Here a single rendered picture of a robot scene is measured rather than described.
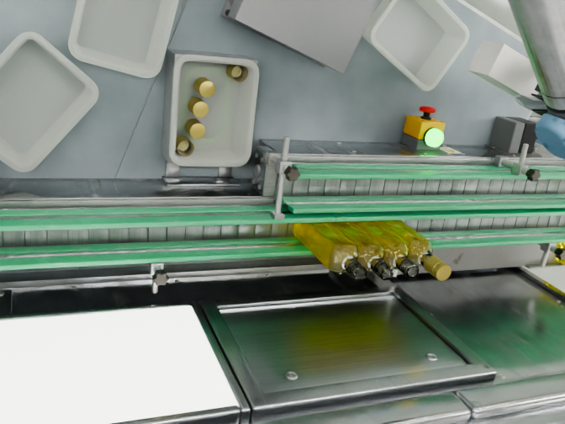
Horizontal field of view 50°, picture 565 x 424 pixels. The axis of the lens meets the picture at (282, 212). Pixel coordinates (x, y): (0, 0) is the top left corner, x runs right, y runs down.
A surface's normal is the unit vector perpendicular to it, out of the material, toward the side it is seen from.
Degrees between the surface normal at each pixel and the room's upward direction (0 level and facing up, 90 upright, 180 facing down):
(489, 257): 0
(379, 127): 0
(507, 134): 90
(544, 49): 66
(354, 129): 0
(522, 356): 90
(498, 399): 90
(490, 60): 90
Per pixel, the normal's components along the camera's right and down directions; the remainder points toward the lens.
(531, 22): -0.51, 0.77
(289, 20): 0.36, 0.36
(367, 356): 0.11, -0.94
